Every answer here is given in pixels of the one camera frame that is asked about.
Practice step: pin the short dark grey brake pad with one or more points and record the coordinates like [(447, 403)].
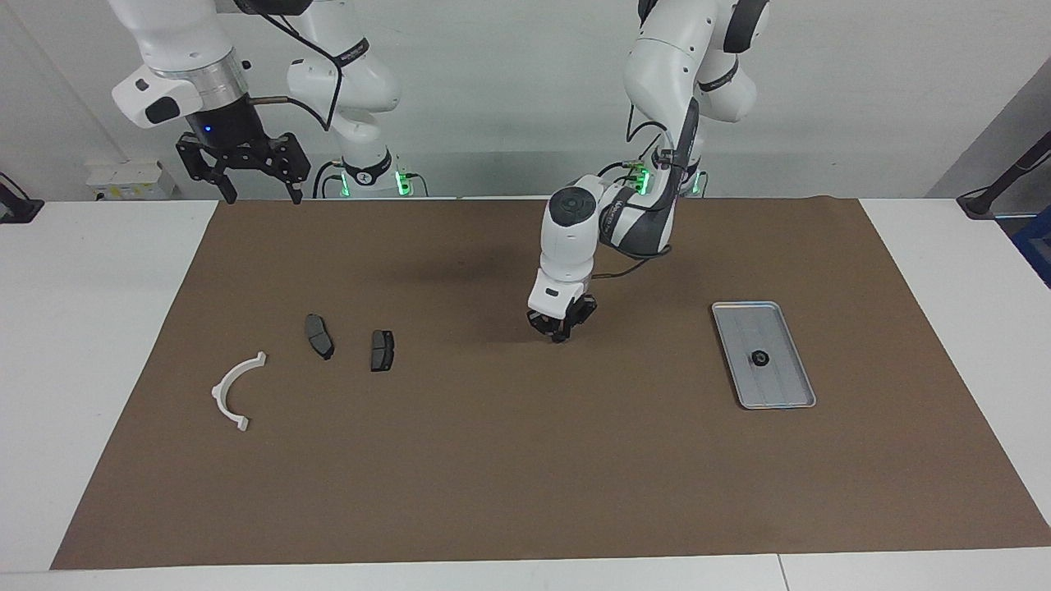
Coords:
[(382, 351)]

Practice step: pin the small black clamp mount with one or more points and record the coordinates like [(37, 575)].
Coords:
[(20, 209)]

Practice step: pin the white semicircular plastic bracket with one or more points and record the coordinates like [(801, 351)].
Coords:
[(217, 394)]

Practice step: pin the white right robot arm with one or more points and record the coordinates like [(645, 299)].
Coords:
[(181, 33)]

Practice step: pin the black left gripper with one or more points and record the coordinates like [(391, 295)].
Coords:
[(575, 312)]

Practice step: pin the white box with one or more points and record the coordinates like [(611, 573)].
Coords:
[(131, 180)]

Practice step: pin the long dark grey brake pad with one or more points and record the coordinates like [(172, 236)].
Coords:
[(319, 336)]

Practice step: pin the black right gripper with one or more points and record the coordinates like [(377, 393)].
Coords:
[(230, 131)]

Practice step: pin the blue crate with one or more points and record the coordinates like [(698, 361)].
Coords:
[(1036, 246)]

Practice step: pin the black gear with silver centre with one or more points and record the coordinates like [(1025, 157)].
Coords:
[(759, 358)]

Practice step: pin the brown table mat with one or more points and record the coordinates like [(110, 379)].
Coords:
[(493, 460)]

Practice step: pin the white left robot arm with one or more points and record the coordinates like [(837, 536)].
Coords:
[(657, 74)]

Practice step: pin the black angled stand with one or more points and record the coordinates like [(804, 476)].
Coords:
[(981, 203)]

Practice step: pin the silver metal tray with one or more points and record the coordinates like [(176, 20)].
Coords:
[(780, 386)]

